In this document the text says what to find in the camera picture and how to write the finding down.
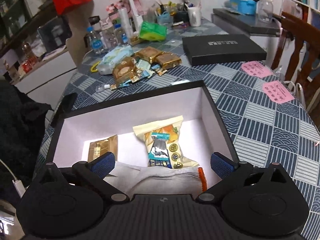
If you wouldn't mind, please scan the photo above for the gold snack box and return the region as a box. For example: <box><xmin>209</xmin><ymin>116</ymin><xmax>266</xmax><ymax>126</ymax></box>
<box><xmin>87</xmin><ymin>135</ymin><xmax>118</xmax><ymax>162</ymax></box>

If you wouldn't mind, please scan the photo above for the teal silver candy wrapper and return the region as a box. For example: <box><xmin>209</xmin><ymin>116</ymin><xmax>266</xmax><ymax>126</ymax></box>
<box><xmin>148</xmin><ymin>132</ymin><xmax>172</xmax><ymax>168</ymax></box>

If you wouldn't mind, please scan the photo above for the gold mooncake packet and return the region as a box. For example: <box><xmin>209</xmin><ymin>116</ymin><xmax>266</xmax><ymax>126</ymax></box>
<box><xmin>135</xmin><ymin>46</ymin><xmax>163</xmax><ymax>63</ymax></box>
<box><xmin>155</xmin><ymin>52</ymin><xmax>182</xmax><ymax>70</ymax></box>
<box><xmin>112</xmin><ymin>57</ymin><xmax>137</xmax><ymax>85</ymax></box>

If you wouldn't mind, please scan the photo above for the black box lid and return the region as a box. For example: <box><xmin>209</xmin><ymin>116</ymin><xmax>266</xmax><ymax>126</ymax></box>
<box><xmin>182</xmin><ymin>34</ymin><xmax>267</xmax><ymax>66</ymax></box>

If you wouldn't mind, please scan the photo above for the white cloth glove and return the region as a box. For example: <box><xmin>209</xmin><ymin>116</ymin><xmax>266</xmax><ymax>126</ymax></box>
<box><xmin>104</xmin><ymin>161</ymin><xmax>207</xmax><ymax>198</ymax></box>

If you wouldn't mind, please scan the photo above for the open black gift box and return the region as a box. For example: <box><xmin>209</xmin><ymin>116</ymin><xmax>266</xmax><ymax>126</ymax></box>
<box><xmin>46</xmin><ymin>81</ymin><xmax>239</xmax><ymax>186</ymax></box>

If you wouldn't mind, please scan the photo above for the patterned blue tablecloth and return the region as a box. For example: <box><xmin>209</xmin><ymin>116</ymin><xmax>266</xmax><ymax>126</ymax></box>
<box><xmin>32</xmin><ymin>17</ymin><xmax>320</xmax><ymax>240</ymax></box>

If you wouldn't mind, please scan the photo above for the cream snack bag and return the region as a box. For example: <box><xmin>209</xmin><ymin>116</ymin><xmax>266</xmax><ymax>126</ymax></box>
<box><xmin>133</xmin><ymin>115</ymin><xmax>199</xmax><ymax>169</ymax></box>

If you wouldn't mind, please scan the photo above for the white power adapter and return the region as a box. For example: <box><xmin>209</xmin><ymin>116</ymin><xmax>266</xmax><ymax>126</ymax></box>
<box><xmin>12</xmin><ymin>180</ymin><xmax>26</xmax><ymax>198</ymax></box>

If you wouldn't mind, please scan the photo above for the small clear dropper bottle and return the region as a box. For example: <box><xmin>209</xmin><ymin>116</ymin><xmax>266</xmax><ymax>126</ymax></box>
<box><xmin>96</xmin><ymin>84</ymin><xmax>111</xmax><ymax>93</ymax></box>

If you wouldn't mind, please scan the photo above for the black jacket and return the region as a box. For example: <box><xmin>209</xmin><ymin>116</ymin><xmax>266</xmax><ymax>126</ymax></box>
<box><xmin>1</xmin><ymin>76</ymin><xmax>52</xmax><ymax>207</ymax></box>

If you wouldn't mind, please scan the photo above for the pink paper card near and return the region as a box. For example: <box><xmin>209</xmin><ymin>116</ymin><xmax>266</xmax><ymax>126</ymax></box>
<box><xmin>263</xmin><ymin>80</ymin><xmax>295</xmax><ymax>104</ymax></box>

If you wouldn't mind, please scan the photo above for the pink paper card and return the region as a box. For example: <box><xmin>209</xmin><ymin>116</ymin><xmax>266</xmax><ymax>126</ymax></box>
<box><xmin>263</xmin><ymin>80</ymin><xmax>295</xmax><ymax>104</ymax></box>
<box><xmin>241</xmin><ymin>61</ymin><xmax>273</xmax><ymax>78</ymax></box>

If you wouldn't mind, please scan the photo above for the yellow carabiner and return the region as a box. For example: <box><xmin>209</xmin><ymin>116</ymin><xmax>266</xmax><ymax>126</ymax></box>
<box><xmin>90</xmin><ymin>61</ymin><xmax>100</xmax><ymax>73</ymax></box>

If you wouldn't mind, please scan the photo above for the light blue wet wipes pack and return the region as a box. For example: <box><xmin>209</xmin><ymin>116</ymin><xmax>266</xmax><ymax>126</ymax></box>
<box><xmin>96</xmin><ymin>45</ymin><xmax>133</xmax><ymax>75</ymax></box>

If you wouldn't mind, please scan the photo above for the pink paper card far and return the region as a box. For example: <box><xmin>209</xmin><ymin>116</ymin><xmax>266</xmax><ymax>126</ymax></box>
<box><xmin>241</xmin><ymin>61</ymin><xmax>273</xmax><ymax>78</ymax></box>

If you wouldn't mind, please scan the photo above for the small water bottle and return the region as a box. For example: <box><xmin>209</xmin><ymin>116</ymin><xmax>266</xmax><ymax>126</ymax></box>
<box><xmin>87</xmin><ymin>26</ymin><xmax>104</xmax><ymax>55</ymax></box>
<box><xmin>114</xmin><ymin>23</ymin><xmax>129</xmax><ymax>46</ymax></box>

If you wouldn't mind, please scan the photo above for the white mini fridge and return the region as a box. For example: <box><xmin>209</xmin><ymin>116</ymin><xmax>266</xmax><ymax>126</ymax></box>
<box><xmin>212</xmin><ymin>8</ymin><xmax>280</xmax><ymax>67</ymax></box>

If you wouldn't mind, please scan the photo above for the green tissue pack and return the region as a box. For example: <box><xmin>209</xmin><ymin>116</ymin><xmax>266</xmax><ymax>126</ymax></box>
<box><xmin>139</xmin><ymin>21</ymin><xmax>167</xmax><ymax>41</ymax></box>

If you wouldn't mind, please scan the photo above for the wooden chair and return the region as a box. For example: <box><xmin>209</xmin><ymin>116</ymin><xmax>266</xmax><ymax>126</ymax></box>
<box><xmin>271</xmin><ymin>11</ymin><xmax>320</xmax><ymax>111</ymax></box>

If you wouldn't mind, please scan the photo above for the white desk lamp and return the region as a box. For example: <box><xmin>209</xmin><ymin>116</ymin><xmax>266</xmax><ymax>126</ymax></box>
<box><xmin>129</xmin><ymin>0</ymin><xmax>143</xmax><ymax>32</ymax></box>

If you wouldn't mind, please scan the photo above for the white ceramic mug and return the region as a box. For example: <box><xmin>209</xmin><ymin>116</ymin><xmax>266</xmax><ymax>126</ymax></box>
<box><xmin>188</xmin><ymin>7</ymin><xmax>201</xmax><ymax>27</ymax></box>

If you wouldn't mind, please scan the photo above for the blue plastic basket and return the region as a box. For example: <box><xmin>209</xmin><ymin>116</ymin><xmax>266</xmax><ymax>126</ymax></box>
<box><xmin>229</xmin><ymin>0</ymin><xmax>257</xmax><ymax>15</ymax></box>

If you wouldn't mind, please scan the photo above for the small teal mesh basket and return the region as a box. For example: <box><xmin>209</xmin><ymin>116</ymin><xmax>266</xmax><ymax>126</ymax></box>
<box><xmin>157</xmin><ymin>11</ymin><xmax>174</xmax><ymax>28</ymax></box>

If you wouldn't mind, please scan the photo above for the clear water jug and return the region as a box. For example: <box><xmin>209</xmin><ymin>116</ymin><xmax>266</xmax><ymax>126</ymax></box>
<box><xmin>258</xmin><ymin>0</ymin><xmax>273</xmax><ymax>23</ymax></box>

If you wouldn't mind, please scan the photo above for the white bookshelf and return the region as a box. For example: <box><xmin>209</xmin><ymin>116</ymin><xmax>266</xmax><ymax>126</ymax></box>
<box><xmin>291</xmin><ymin>0</ymin><xmax>319</xmax><ymax>29</ymax></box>

